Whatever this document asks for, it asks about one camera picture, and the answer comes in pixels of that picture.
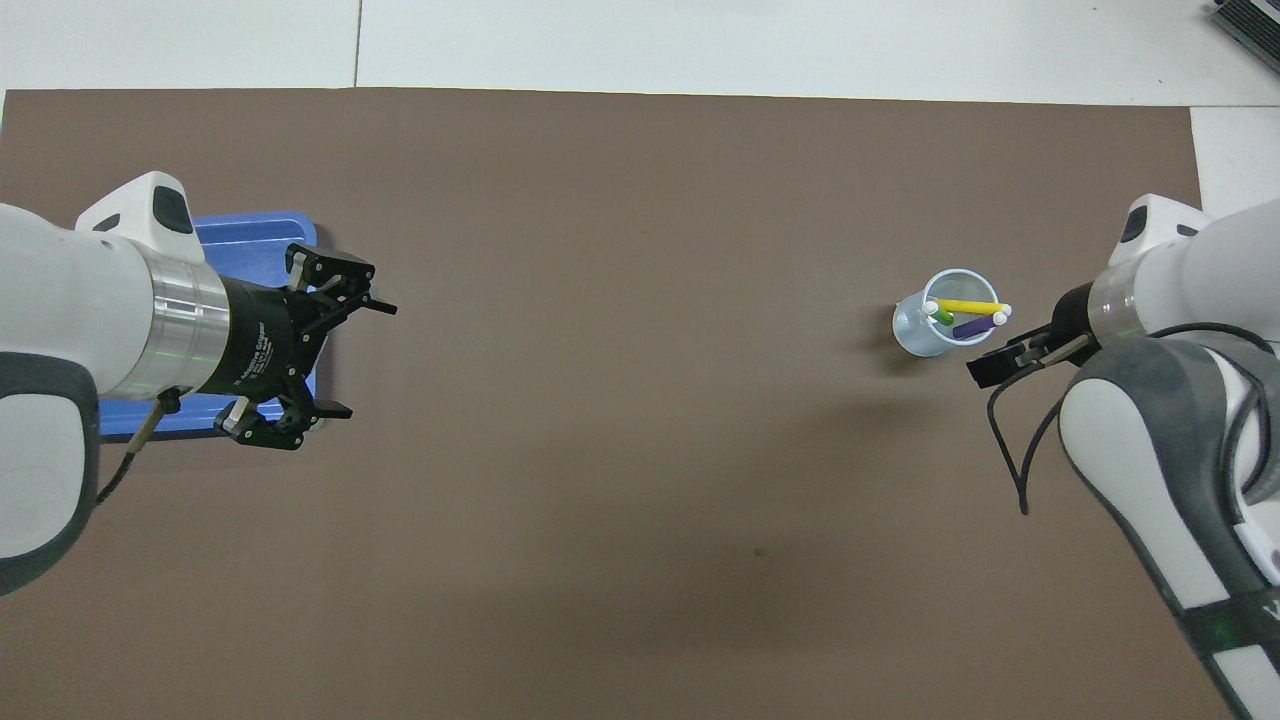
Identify clear plastic cup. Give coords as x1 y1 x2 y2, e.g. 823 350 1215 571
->
892 268 1002 358

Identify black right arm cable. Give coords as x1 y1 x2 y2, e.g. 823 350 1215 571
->
987 320 1280 517

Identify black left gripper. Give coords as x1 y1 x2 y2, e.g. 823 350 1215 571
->
200 243 399 452

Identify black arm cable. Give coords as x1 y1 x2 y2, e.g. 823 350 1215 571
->
95 385 187 507
987 320 1280 517

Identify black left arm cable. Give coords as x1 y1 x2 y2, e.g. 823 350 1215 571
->
95 385 187 507

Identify grey ribbed device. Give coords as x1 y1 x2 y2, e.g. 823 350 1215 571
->
1212 0 1280 74

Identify brown table mat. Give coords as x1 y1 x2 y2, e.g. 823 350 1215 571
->
0 88 1251 720

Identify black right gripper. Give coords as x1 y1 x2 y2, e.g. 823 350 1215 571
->
965 283 1100 390

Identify yellow pen white caps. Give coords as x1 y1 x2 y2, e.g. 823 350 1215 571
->
923 297 1014 319

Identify blue plastic tray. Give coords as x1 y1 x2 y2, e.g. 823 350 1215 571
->
98 210 319 441

